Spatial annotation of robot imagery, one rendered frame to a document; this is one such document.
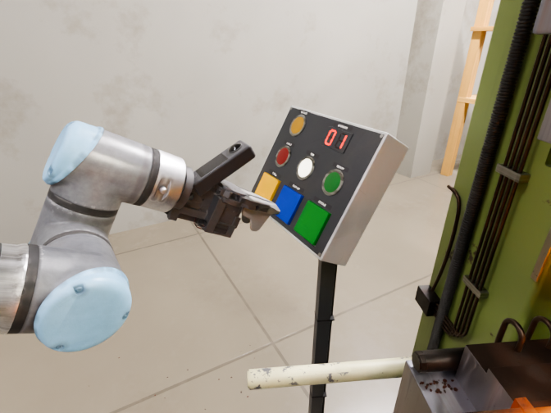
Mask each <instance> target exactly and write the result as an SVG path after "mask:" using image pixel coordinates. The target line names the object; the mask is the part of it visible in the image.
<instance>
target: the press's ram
mask: <svg viewBox="0 0 551 413"><path fill-rule="evenodd" d="M533 33H534V34H551V0H541V4H540V9H539V11H538V14H537V17H536V20H535V25H534V28H533Z"/></svg>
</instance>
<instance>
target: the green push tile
mask: <svg viewBox="0 0 551 413"><path fill-rule="evenodd" d="M330 216H331V213H329V212H328V211H327V210H325V209H324V208H322V207H320V206H318V205H317V204H316V203H315V202H312V201H310V200H308V201H307V204H306V206H305V207H304V209H303V212H302V214H301V216H300V217H299V219H298V222H297V224H296V225H295V227H294V230H295V231H296V232H297V233H298V234H300V235H301V236H302V237H304V238H305V239H306V240H307V241H308V242H309V243H310V244H312V245H314V246H316V243H317V241H318V239H319V237H320V236H321V234H322V232H323V230H324V228H325V227H326V224H327V222H328V220H329V218H330Z"/></svg>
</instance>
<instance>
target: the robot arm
mask: <svg viewBox="0 0 551 413"><path fill-rule="evenodd" d="M255 156H256V154H255V152H254V150H253V149H252V147H251V146H250V145H248V144H247V143H245V142H244V141H242V140H239V141H237V142H236V143H234V144H233V145H231V146H230V147H228V148H227V149H226V150H225V151H223V152H221V153H220V154H218V155H217V156H216V157H214V158H212V159H211V160H210V161H209V162H207V163H206V164H204V165H203V166H201V167H199V168H198V169H197V170H196V171H193V170H192V168H190V167H188V166H186V164H185V162H184V160H183V159H182V158H181V157H177V156H175V155H172V154H170V153H168V152H164V151H162V150H159V149H155V148H153V147H149V146H147V145H144V144H142V143H138V142H135V141H134V140H131V139H128V138H125V137H122V136H120V135H118V134H114V133H112V132H109V131H106V130H105V129H104V128H103V127H96V126H93V125H89V124H86V123H84V122H81V121H72V122H70V123H68V124H67V125H66V126H65V127H64V129H63V130H62V132H61V133H60V135H59V136H58V138H57V141H56V142H55V144H54V146H53V148H52V151H51V153H50V156H49V158H48V160H47V163H46V165H45V167H44V170H43V181H44V182H45V183H46V184H50V188H49V190H48V194H47V196H46V198H45V201H44V204H43V208H42V210H41V212H40V215H39V219H38V221H37V224H36V226H35V229H34V232H33V235H32V238H31V240H30V242H29V243H22V244H18V245H15V244H8V243H0V334H35V336H36V337H37V339H38V340H39V341H40V342H41V343H43V344H44V345H45V346H46V347H49V348H51V349H52V350H55V351H59V352H78V351H82V350H85V349H88V348H91V347H94V346H96V345H98V344H99V343H102V342H104V341H105V340H107V339H108V338H110V337H111V336H112V335H113V334H114V333H115V332H116V331H117V330H118V329H119V328H120V327H121V326H122V325H123V324H124V322H125V320H126V319H127V317H128V315H129V313H130V308H131V302H132V300H131V294H130V286H129V281H128V279H127V277H126V276H125V274H124V273H123V272H122V270H121V268H120V265H119V263H118V261H117V259H116V256H115V253H114V251H113V248H112V245H111V243H110V241H109V239H108V235H109V233H110V230H111V228H112V225H113V222H114V220H115V218H116V214H117V212H118V210H119V208H120V206H121V203H122V202H125V203H129V204H132V205H136V206H141V207H146V208H149V209H153V210H156V211H162V212H165V213H166V214H167V218H168V220H174V221H176V220H177V218H179V219H182V220H188V221H192V222H193V223H194V222H195V223H194V224H195V226H196V227H197V228H199V227H201V228H199V229H202V230H204V232H207V233H210V234H217V235H220V236H224V237H227V238H231V236H232V234H233V232H234V230H235V229H236V228H237V226H238V224H239V222H240V220H241V218H240V217H239V215H240V212H241V213H242V221H243V222H244V223H245V224H248V223H250V229H251V230H252V231H258V230H259V229H260V228H261V227H262V226H263V225H264V223H265V222H266V220H267V219H268V218H269V216H270V215H273V214H276V215H277V214H280V209H279V208H278V206H277V205H276V204H275V203H274V202H271V201H269V200H267V199H265V198H264V197H261V196H259V195H257V194H255V193H252V192H250V191H248V190H247V189H244V188H241V187H239V186H237V185H235V184H232V183H231V182H229V181H227V180H225V179H226V178H227V177H228V176H230V175H232V174H233V173H234V172H236V171H237V170H238V169H240V168H241V167H242V166H244V165H246V164H247V163H248V162H250V161H251V160H252V159H253V158H255ZM198 226H199V227H198Z"/></svg>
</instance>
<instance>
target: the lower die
mask: <svg viewBox="0 0 551 413"><path fill-rule="evenodd" d="M548 340H549V338H546V339H536V340H526V342H525V345H524V347H523V348H522V351H521V352H516V351H515V349H514V348H515V346H516V345H517V341H514V342H503V343H482V344H471V345H466V346H465V348H464V351H463V354H462V358H461V360H460V363H459V366H458V370H457V373H456V374H455V378H456V379H457V381H458V382H459V384H460V385H461V387H462V389H463V391H464V392H465V394H466V395H467V397H468V398H469V400H470V401H471V404H472V405H473V406H474V407H475V409H476V411H492V410H501V409H510V408H511V406H512V404H513V401H514V399H515V398H519V397H526V399H527V400H528V401H529V402H530V404H531V405H532V406H533V407H534V408H536V407H546V406H551V350H549V349H548V348H546V344H547V342H548Z"/></svg>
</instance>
